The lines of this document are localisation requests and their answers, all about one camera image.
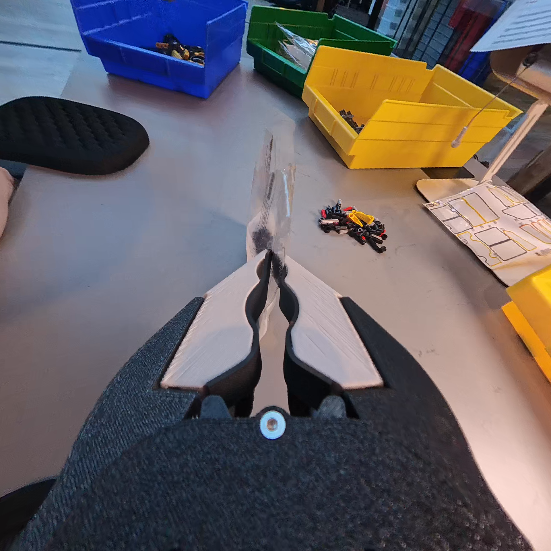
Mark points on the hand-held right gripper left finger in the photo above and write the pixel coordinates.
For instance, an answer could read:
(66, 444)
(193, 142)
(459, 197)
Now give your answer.
(215, 340)

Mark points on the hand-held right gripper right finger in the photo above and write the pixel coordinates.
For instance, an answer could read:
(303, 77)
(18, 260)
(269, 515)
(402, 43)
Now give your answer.
(331, 344)

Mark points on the pile of mixed small plastic parts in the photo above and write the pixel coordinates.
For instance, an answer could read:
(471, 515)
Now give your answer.
(353, 225)

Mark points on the clear plastic bag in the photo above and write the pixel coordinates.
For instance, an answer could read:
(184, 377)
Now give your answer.
(271, 194)

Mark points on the grey desk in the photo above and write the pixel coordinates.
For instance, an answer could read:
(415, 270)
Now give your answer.
(129, 258)

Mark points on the person's left hand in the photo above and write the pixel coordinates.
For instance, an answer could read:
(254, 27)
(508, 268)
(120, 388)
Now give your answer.
(5, 202)

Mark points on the yellow flat box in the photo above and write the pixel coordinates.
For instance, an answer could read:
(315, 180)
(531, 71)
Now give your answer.
(534, 314)

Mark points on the yellow storage bin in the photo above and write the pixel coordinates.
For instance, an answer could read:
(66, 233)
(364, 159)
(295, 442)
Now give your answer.
(387, 146)
(482, 99)

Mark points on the heap of black connector pegs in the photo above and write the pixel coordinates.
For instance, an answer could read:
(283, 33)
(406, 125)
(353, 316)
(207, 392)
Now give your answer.
(350, 120)

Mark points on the black armrest pad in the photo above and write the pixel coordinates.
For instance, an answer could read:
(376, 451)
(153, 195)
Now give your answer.
(69, 133)
(21, 521)

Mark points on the blue storage bin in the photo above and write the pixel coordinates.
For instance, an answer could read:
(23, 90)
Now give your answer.
(172, 73)

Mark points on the green storage bin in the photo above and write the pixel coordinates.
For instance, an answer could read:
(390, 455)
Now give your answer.
(267, 65)

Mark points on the heap of dark mixed parts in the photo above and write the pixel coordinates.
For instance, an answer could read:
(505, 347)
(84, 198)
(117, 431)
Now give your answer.
(181, 50)

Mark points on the clear bag of parts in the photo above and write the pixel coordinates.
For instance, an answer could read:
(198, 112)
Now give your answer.
(297, 45)

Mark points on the white printed booklet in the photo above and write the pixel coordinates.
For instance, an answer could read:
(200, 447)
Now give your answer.
(521, 26)

